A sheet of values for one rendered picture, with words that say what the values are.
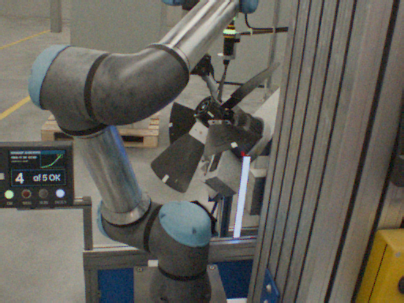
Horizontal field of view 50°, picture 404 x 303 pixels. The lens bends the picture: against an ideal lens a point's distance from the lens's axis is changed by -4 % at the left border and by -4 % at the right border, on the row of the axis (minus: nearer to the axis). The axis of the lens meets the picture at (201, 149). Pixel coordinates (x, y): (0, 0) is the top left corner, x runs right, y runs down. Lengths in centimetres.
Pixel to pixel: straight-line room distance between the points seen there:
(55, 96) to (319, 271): 48
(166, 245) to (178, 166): 92
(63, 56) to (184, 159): 119
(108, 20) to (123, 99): 833
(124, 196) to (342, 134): 52
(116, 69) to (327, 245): 40
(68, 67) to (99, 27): 834
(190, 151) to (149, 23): 706
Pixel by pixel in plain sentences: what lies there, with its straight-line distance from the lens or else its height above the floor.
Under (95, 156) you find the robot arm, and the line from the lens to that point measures 84.
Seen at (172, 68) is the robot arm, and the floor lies 162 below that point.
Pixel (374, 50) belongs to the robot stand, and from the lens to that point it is 54.
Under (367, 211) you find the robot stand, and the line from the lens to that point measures 63.
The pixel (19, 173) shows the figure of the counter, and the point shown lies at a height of 118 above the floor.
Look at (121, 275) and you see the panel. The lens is 165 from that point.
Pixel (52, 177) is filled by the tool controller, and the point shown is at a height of 116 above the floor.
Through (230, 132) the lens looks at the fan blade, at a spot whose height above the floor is 119.
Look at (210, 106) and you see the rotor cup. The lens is 183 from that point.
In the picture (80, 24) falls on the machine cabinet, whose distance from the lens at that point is 917.
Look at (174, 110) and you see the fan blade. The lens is 216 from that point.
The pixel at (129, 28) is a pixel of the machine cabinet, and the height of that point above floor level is 58.
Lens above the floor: 177
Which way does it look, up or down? 23 degrees down
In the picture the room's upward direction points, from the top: 5 degrees clockwise
